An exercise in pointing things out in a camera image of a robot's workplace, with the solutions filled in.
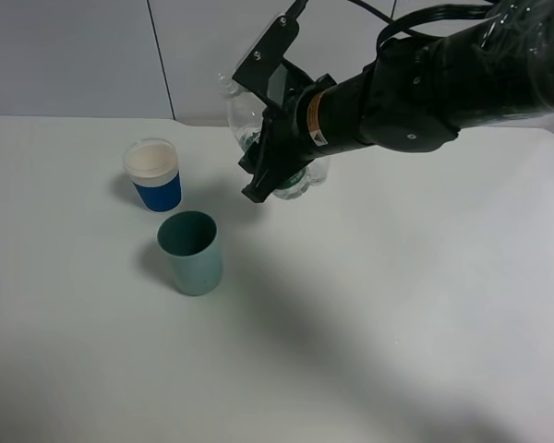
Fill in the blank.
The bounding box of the blue and white cup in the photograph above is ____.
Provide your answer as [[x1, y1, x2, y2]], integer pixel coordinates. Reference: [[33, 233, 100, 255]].
[[123, 138, 182, 212]]

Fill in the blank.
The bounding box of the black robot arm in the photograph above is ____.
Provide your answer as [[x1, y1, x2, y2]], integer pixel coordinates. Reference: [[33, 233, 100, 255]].
[[233, 1, 554, 203]]

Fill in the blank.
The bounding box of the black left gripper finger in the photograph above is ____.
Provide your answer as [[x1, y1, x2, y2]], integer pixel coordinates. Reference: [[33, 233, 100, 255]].
[[243, 139, 311, 203]]

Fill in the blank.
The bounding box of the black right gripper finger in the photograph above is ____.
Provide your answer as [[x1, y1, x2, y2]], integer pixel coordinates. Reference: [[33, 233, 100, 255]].
[[238, 129, 271, 174]]

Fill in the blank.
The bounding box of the clear plastic water bottle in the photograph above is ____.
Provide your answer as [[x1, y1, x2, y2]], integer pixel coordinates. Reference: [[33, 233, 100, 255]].
[[218, 71, 331, 200]]

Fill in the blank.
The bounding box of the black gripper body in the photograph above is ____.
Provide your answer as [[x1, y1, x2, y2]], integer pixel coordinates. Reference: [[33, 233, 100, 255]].
[[258, 73, 336, 171]]

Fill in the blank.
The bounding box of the teal green plastic cup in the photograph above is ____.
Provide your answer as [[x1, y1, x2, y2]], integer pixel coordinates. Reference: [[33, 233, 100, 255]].
[[157, 210, 223, 296]]

